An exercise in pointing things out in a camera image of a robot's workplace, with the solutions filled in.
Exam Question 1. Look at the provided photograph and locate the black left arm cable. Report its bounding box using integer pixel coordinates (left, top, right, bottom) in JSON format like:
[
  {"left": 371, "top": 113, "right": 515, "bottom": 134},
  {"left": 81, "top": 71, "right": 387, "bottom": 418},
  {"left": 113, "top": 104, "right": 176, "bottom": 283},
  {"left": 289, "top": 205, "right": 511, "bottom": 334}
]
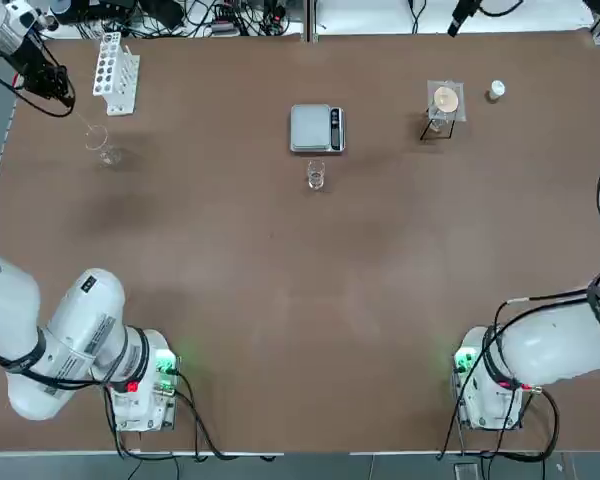
[{"left": 0, "top": 29, "right": 77, "bottom": 119}]

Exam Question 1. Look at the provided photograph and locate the silver digital balance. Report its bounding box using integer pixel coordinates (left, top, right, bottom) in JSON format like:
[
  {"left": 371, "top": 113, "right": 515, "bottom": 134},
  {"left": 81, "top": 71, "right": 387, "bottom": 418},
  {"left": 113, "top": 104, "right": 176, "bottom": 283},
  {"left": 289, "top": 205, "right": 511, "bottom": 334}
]
[{"left": 288, "top": 103, "right": 348, "bottom": 155}]

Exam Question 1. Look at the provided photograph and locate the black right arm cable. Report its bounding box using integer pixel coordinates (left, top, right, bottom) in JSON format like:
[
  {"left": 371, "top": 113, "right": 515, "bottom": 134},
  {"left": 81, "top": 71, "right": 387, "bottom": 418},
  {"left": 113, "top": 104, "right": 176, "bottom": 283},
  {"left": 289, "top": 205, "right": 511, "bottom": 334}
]
[{"left": 437, "top": 0, "right": 600, "bottom": 461}]

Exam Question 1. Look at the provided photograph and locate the aluminium frame post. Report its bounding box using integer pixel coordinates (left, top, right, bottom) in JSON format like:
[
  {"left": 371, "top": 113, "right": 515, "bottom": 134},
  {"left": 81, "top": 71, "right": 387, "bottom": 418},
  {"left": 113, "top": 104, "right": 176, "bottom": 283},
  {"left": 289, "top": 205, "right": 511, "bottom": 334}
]
[{"left": 303, "top": 0, "right": 318, "bottom": 45}]

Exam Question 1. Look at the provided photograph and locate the black tripod stand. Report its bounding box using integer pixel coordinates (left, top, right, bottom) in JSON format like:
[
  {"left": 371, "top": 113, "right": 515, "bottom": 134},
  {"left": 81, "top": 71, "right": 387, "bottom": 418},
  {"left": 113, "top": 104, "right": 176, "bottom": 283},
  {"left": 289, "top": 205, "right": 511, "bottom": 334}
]
[{"left": 419, "top": 112, "right": 457, "bottom": 142}]

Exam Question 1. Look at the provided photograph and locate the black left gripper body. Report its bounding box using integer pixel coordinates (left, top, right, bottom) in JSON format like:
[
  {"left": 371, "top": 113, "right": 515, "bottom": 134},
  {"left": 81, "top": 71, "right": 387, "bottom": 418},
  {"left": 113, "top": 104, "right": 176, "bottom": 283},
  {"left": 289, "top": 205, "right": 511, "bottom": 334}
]
[{"left": 9, "top": 32, "right": 64, "bottom": 94}]

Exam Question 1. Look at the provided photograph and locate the white test tube rack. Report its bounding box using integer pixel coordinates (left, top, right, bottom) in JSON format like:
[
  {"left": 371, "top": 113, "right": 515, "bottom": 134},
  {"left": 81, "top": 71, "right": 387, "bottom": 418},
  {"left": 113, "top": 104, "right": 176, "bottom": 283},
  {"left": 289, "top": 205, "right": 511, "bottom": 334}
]
[{"left": 90, "top": 30, "right": 142, "bottom": 118}]

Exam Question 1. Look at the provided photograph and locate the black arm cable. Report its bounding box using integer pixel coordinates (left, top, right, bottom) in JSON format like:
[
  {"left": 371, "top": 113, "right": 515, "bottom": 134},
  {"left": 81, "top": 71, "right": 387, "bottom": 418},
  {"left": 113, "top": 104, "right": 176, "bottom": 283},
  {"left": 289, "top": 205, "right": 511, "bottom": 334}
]
[
  {"left": 437, "top": 0, "right": 600, "bottom": 461},
  {"left": 0, "top": 29, "right": 77, "bottom": 119}
]

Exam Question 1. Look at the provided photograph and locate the small glass beaker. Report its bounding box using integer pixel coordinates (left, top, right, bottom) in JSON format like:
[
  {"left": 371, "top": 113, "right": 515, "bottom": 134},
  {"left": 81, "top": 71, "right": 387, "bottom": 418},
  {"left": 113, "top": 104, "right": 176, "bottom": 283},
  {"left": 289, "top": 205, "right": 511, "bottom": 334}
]
[{"left": 305, "top": 159, "right": 328, "bottom": 192}]

